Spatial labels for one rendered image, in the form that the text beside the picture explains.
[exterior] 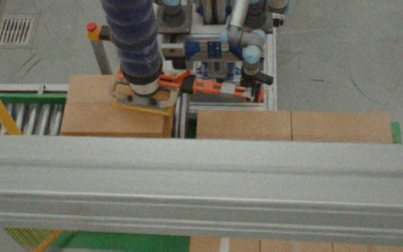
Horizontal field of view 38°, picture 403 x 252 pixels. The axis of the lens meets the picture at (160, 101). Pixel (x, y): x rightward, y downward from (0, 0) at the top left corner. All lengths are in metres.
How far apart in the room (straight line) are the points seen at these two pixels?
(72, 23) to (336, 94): 2.30
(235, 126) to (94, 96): 0.93
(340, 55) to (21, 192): 4.24
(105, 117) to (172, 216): 2.72
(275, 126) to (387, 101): 1.14
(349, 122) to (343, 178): 3.17
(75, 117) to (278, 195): 2.85
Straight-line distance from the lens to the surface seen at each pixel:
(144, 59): 2.91
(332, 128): 3.80
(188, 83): 3.13
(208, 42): 3.70
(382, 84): 4.71
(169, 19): 3.58
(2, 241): 2.81
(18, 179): 0.71
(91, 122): 3.41
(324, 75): 4.67
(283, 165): 0.67
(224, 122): 3.77
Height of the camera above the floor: 3.81
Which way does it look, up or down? 57 degrees down
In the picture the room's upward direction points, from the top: 12 degrees counter-clockwise
